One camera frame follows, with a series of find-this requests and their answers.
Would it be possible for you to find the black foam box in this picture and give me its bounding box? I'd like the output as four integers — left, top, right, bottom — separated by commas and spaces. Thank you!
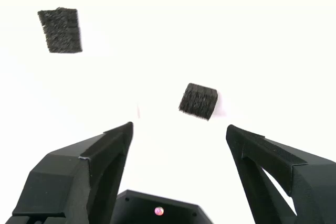
177, 82, 218, 122
37, 6, 83, 54

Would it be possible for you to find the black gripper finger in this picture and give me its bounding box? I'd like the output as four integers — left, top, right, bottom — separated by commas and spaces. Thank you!
226, 124, 336, 224
4, 121, 134, 224

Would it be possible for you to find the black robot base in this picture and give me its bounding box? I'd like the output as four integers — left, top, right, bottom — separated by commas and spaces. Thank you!
109, 189, 215, 224

